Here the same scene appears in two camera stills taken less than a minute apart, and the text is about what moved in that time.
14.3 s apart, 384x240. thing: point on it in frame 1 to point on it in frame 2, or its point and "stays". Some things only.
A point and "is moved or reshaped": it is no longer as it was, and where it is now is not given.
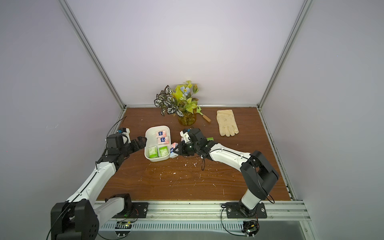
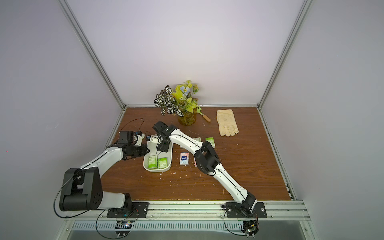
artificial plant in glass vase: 182,99 stays
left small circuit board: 123,225 stays
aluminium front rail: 209,211 stays
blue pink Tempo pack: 173,154 to 184,158
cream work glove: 227,124 stays
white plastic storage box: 150,134 is moved or reshaped
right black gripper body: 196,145 to 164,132
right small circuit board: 250,227 stays
